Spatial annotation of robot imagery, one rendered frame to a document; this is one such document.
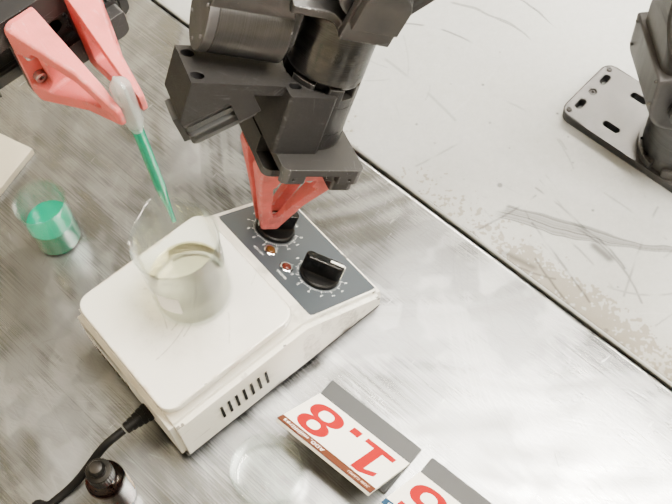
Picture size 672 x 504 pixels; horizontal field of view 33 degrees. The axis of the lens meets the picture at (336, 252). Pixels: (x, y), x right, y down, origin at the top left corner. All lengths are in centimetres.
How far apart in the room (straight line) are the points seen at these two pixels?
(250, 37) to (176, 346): 23
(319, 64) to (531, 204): 27
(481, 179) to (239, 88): 29
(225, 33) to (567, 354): 37
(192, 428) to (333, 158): 22
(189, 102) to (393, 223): 26
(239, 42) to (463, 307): 30
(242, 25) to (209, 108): 6
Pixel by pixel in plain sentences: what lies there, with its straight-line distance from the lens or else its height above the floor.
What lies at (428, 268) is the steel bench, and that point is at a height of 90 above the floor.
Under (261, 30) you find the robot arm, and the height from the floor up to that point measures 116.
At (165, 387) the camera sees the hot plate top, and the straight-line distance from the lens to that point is 83.
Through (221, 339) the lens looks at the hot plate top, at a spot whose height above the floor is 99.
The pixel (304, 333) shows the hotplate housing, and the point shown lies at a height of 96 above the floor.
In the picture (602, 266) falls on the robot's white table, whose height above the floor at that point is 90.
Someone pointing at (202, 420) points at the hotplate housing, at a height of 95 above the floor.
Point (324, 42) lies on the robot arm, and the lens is 78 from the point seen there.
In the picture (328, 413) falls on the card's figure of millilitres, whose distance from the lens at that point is 89.
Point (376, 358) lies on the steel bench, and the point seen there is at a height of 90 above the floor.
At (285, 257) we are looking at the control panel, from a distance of 90.
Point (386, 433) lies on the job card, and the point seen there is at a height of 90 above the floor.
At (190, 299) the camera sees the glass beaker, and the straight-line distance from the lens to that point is 81.
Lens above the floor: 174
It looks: 61 degrees down
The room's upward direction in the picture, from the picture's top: 8 degrees counter-clockwise
